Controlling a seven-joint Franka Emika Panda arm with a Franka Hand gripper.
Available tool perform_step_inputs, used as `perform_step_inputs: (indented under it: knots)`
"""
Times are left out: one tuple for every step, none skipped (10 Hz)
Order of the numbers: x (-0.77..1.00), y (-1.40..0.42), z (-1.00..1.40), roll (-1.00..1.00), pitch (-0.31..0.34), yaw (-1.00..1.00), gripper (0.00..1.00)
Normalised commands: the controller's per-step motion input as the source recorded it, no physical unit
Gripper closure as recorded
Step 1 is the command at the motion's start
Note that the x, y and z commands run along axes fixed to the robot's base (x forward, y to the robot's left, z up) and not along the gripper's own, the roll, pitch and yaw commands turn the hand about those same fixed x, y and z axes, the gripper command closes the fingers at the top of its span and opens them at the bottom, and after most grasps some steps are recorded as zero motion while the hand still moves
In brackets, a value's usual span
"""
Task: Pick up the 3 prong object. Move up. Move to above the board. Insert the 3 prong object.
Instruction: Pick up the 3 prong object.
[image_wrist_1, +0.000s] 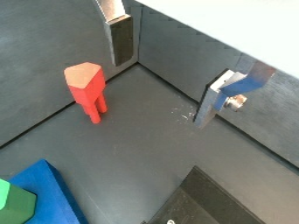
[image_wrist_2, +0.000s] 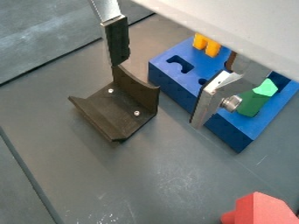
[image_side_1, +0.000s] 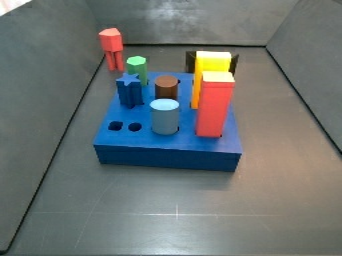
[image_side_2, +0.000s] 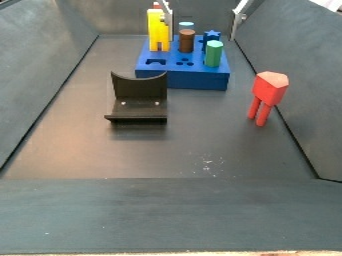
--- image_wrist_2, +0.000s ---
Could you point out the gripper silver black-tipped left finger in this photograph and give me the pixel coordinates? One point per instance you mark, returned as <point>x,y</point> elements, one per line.
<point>114,26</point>

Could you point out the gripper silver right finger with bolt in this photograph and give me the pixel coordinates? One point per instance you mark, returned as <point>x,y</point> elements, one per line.
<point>242,75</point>

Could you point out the red three-prong block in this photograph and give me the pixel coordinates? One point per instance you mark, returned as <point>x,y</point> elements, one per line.
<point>258,208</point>

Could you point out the blue foam shape board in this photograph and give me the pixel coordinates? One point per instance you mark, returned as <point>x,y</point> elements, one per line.
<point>182,69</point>

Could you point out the green hexagonal prism block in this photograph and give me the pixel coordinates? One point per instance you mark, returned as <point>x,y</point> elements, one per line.
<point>255,98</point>

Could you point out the yellow arch block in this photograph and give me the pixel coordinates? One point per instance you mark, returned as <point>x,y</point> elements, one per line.
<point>206,44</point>

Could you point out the black curved stand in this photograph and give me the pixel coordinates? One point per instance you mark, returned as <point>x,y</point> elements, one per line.
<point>120,107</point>

